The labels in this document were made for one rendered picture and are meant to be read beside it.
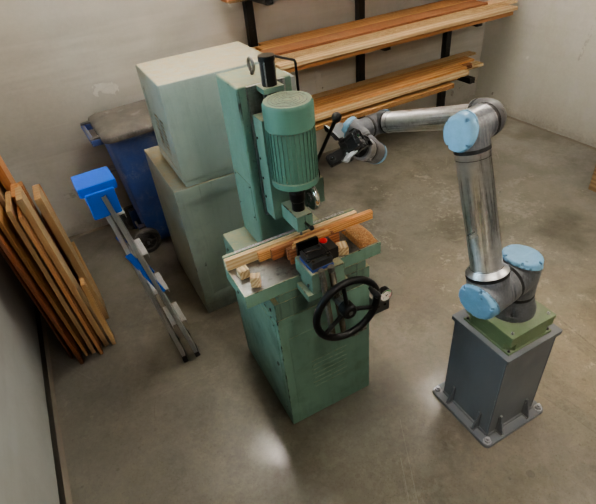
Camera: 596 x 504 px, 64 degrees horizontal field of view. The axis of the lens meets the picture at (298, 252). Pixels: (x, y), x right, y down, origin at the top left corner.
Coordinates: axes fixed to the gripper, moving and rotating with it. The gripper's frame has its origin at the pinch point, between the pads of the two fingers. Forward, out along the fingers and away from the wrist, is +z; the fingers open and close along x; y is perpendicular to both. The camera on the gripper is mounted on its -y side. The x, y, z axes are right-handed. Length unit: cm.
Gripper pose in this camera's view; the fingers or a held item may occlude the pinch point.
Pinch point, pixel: (331, 143)
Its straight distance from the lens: 171.9
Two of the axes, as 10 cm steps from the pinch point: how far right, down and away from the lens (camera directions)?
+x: 4.3, 8.7, -2.4
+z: -5.5, 0.4, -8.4
